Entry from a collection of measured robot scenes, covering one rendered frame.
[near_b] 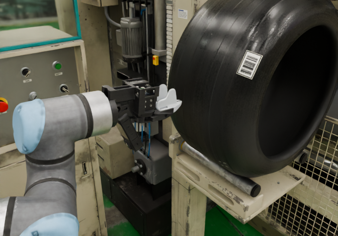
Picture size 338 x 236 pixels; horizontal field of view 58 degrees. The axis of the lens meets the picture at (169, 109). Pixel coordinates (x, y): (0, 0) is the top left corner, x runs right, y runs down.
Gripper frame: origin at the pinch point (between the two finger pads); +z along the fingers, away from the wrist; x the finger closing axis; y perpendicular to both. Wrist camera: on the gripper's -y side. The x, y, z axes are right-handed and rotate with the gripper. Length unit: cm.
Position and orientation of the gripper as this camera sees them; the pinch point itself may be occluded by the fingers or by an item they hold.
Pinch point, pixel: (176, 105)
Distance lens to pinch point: 77.0
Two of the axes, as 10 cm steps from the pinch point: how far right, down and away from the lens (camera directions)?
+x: -6.2, -3.4, 7.0
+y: 0.9, -9.2, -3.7
